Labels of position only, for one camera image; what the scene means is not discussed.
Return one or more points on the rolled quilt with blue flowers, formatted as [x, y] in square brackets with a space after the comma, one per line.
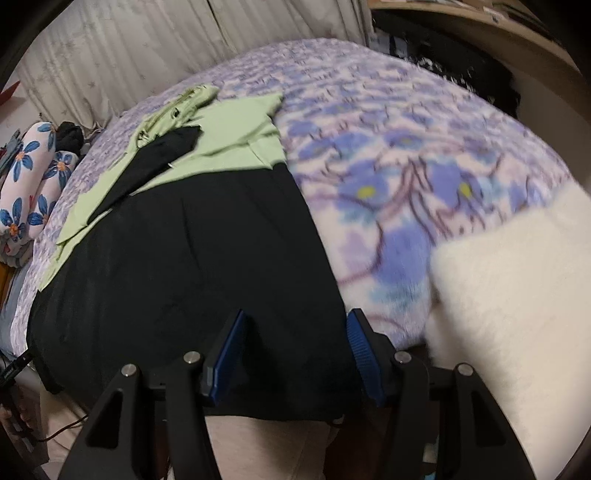
[27, 194]

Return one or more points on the white patterned curtain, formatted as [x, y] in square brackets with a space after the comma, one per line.
[138, 46]

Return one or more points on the white plush cloth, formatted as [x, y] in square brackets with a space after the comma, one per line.
[508, 300]

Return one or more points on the dark bundled clothes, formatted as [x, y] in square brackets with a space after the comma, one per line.
[70, 136]

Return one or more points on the green and black hooded jacket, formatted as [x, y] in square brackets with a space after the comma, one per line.
[184, 258]

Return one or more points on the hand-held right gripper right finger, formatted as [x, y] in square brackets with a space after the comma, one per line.
[364, 360]

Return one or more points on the wooden desk with shelves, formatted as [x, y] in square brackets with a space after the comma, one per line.
[508, 27]

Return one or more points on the pile of grey and red clothes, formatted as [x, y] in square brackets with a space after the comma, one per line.
[10, 150]

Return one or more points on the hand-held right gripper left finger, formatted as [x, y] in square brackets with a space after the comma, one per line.
[226, 355]

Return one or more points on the grey bed sheet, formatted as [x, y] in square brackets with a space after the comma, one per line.
[14, 314]

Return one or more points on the purple floral fleece blanket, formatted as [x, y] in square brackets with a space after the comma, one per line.
[392, 161]

